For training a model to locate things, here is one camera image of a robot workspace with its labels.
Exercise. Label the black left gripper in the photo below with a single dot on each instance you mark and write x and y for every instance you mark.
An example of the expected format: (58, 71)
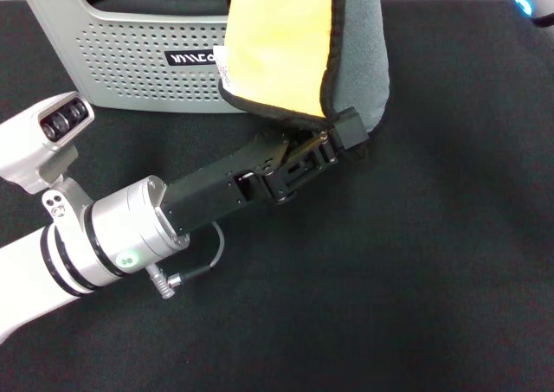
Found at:
(208, 197)

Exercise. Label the grey yellow towel black trim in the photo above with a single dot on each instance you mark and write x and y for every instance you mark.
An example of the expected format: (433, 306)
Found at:
(277, 41)

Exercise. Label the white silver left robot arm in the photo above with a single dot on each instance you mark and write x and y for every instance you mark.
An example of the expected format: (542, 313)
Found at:
(121, 227)

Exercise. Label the black tablecloth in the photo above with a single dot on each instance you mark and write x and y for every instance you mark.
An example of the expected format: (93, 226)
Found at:
(389, 279)

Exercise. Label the grey perforated storage box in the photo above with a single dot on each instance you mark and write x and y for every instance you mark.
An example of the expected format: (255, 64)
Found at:
(121, 85)

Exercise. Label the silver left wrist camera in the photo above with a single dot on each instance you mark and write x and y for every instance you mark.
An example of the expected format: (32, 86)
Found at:
(26, 136)

